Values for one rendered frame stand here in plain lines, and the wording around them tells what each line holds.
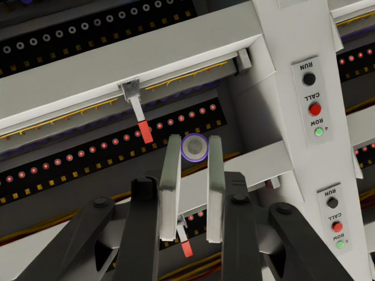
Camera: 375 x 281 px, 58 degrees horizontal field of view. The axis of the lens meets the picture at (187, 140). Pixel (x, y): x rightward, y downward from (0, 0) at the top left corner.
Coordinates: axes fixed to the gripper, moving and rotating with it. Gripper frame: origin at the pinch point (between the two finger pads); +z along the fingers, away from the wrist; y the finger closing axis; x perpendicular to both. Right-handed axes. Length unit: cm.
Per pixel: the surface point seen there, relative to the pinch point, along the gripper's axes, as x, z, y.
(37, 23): 6.7, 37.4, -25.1
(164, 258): -39, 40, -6
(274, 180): -15.7, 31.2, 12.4
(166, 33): 6.3, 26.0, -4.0
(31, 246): -19.7, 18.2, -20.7
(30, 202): -24, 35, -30
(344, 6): 9.8, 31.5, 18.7
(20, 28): 6.1, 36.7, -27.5
